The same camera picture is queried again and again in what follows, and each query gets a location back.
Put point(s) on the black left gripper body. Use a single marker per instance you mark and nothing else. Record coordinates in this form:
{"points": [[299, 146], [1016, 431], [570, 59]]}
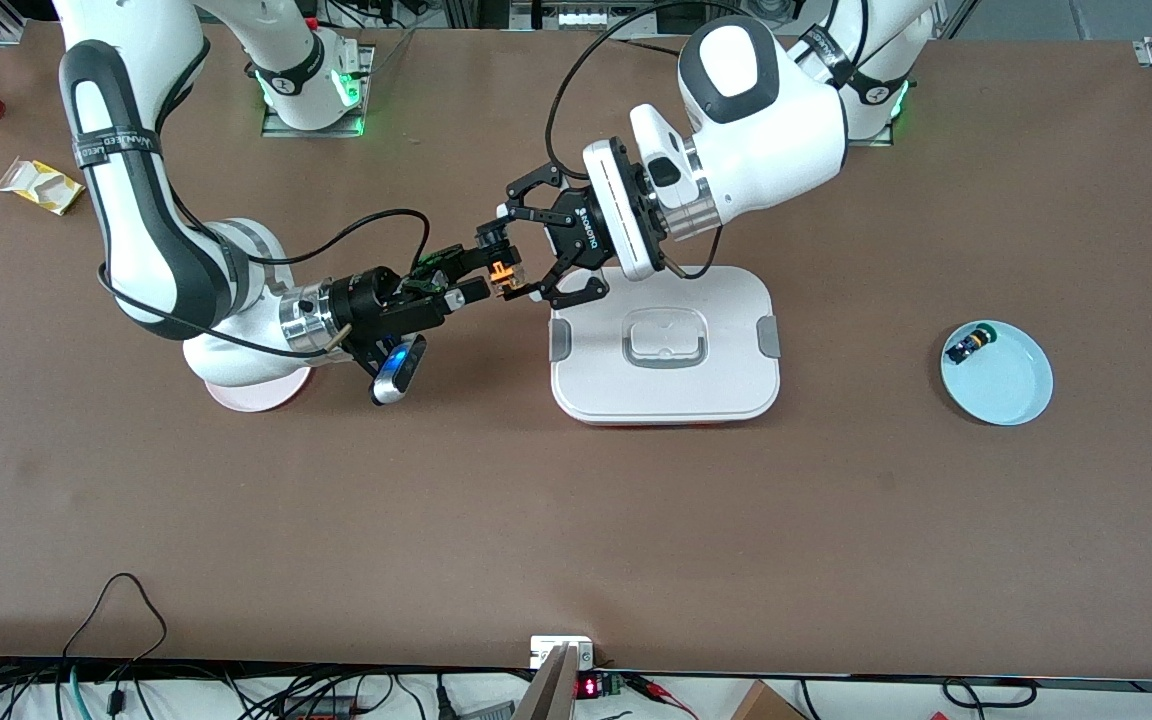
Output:
{"points": [[573, 226]]}

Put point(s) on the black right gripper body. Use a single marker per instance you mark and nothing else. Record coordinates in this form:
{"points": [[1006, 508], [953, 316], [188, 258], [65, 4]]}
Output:
{"points": [[364, 303]]}

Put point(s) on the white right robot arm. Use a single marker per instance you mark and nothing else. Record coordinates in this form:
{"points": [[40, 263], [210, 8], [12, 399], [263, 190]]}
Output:
{"points": [[136, 220]]}

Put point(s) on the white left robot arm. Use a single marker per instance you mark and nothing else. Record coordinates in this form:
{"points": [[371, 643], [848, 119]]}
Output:
{"points": [[756, 130]]}

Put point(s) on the white lidded container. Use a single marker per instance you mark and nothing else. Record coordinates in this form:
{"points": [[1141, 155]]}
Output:
{"points": [[596, 385]]}

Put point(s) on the pink plate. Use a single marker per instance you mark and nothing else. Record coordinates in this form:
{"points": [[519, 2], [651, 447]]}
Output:
{"points": [[256, 398]]}

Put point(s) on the yellow and white carton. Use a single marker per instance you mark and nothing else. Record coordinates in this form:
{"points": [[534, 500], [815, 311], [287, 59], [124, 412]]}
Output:
{"points": [[41, 188]]}

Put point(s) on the small white box device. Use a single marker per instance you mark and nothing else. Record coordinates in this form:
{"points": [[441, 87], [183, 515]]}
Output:
{"points": [[548, 645]]}

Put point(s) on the red digit display module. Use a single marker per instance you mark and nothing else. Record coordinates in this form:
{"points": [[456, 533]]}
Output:
{"points": [[591, 687]]}

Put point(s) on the grey wooden bar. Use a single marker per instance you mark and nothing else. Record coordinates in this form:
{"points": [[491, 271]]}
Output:
{"points": [[548, 690]]}

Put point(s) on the red clip leads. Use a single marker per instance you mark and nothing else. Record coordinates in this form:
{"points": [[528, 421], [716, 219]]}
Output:
{"points": [[661, 690]]}

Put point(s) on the light blue plate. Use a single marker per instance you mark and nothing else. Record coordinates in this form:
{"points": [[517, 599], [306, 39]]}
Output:
{"points": [[1006, 385]]}

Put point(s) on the brown cardboard box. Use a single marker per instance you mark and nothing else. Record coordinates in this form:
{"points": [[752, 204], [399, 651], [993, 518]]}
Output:
{"points": [[764, 705]]}

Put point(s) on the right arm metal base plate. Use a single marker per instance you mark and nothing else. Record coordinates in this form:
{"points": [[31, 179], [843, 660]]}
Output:
{"points": [[271, 128]]}

